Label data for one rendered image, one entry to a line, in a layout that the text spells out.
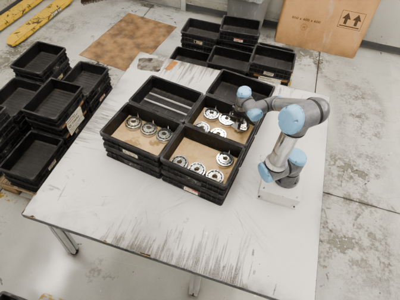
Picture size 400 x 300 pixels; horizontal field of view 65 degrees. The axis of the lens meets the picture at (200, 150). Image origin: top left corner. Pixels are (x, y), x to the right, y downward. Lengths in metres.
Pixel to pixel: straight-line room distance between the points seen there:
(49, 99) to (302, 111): 2.11
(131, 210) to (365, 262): 1.81
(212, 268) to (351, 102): 2.72
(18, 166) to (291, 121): 2.11
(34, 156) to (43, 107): 0.40
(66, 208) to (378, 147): 2.85
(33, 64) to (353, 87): 3.37
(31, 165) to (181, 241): 1.47
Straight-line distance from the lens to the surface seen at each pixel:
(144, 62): 2.72
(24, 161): 2.81
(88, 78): 3.17
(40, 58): 3.36
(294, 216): 1.92
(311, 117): 1.37
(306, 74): 4.04
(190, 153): 1.88
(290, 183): 1.85
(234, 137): 1.99
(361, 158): 3.37
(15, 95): 3.21
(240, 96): 1.72
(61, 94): 2.90
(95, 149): 2.14
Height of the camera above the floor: 2.33
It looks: 52 degrees down
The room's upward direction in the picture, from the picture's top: 5 degrees clockwise
